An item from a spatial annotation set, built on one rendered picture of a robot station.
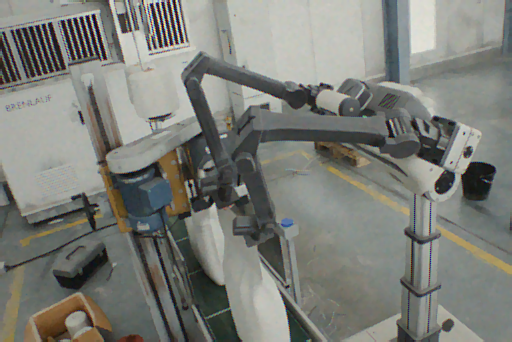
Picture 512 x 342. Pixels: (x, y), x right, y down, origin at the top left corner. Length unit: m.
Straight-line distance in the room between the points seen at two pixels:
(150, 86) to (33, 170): 3.24
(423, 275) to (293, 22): 5.21
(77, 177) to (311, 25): 4.11
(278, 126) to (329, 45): 5.96
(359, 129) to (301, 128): 0.14
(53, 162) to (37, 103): 0.62
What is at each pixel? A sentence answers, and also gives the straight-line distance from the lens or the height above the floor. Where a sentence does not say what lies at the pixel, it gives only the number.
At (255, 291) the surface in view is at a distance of 1.63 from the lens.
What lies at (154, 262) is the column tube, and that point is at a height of 0.79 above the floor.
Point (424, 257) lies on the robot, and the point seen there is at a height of 0.86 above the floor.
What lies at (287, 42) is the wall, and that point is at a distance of 6.43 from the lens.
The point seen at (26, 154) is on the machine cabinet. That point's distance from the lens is 4.57.
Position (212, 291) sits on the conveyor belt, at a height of 0.38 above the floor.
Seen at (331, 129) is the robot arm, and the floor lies 1.57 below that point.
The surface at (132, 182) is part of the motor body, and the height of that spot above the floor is 1.32.
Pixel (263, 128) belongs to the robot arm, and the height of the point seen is 1.61.
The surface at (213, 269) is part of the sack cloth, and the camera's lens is 2.38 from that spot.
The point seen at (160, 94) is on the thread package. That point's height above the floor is 1.61.
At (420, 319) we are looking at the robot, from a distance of 1.90.
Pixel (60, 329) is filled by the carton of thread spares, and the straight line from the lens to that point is 3.15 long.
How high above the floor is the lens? 1.88
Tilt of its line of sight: 24 degrees down
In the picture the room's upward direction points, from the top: 9 degrees counter-clockwise
